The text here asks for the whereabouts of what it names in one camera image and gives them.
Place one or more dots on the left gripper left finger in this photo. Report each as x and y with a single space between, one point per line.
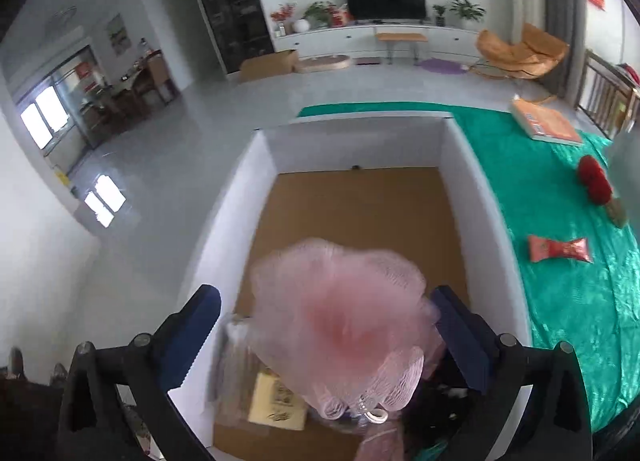
93 424

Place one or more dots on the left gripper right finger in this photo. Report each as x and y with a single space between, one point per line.
533 403

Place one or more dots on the blue red snack packet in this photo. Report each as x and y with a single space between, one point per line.
541 249

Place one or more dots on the yellow white tissue box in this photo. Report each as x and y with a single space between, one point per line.
274 405

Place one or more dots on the pink mesh bath sponge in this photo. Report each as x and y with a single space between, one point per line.
350 331

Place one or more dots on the black lace hair net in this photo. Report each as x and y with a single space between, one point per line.
438 408

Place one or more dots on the cotton swab bag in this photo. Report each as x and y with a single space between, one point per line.
235 375

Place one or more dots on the pink face mask pack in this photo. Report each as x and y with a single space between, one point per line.
384 442

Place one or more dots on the green satin tablecloth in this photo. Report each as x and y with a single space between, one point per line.
593 306

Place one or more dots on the clear jar black lid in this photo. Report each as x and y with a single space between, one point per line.
623 173

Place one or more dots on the red yarn ball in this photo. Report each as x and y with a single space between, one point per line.
592 175

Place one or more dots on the white cardboard box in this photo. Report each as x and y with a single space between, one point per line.
399 181

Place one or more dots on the orange book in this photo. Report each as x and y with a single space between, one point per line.
544 124

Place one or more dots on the orange lounge chair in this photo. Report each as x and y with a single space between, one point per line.
535 55

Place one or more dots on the brown cardboard box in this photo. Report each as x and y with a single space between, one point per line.
269 65

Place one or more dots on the white tv cabinet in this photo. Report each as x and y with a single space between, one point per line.
358 41

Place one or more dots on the potted green plant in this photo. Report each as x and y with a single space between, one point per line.
470 15

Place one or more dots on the small wooden stool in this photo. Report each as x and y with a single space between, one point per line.
391 39

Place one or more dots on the grey curtain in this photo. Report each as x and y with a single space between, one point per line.
566 20

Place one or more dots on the red flower vase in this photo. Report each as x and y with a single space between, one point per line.
282 19

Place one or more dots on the dark bookshelf cabinet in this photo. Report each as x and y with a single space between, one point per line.
230 0

